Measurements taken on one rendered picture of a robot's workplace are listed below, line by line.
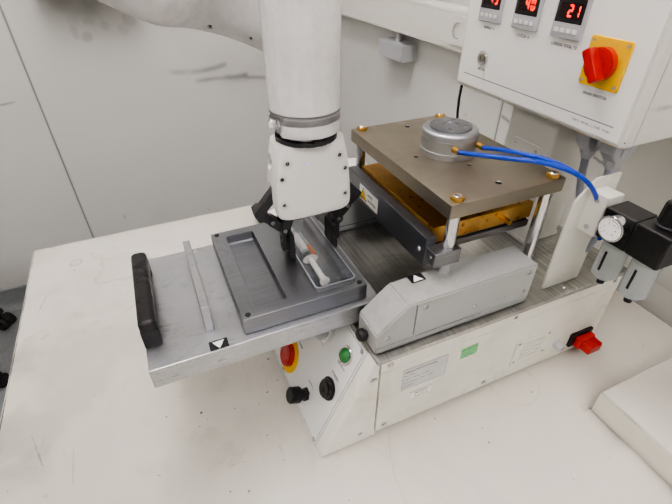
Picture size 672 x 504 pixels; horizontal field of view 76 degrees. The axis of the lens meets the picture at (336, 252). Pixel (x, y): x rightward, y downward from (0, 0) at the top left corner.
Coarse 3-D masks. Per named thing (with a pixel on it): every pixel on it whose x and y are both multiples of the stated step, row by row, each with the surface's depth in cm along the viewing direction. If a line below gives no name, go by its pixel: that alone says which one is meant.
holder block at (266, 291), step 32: (256, 224) 68; (320, 224) 68; (224, 256) 61; (256, 256) 63; (288, 256) 61; (256, 288) 58; (288, 288) 55; (352, 288) 56; (256, 320) 52; (288, 320) 54
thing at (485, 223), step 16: (384, 176) 67; (400, 192) 63; (416, 208) 59; (432, 208) 59; (496, 208) 59; (512, 208) 60; (528, 208) 61; (432, 224) 56; (464, 224) 57; (480, 224) 59; (496, 224) 60; (512, 224) 62; (464, 240) 59
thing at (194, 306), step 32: (192, 256) 58; (160, 288) 59; (192, 288) 59; (224, 288) 59; (160, 320) 54; (192, 320) 54; (224, 320) 54; (320, 320) 55; (352, 320) 57; (160, 352) 50; (192, 352) 50; (224, 352) 51; (256, 352) 53; (160, 384) 50
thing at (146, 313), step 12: (132, 264) 57; (144, 264) 57; (144, 276) 55; (144, 288) 53; (144, 300) 51; (144, 312) 50; (144, 324) 49; (156, 324) 50; (144, 336) 49; (156, 336) 50
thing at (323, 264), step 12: (300, 228) 65; (312, 228) 65; (300, 240) 63; (312, 240) 63; (324, 240) 63; (300, 252) 60; (312, 252) 60; (324, 252) 60; (336, 252) 60; (312, 264) 58; (324, 264) 58; (336, 264) 58; (312, 276) 56; (324, 276) 56; (336, 276) 56; (348, 276) 56
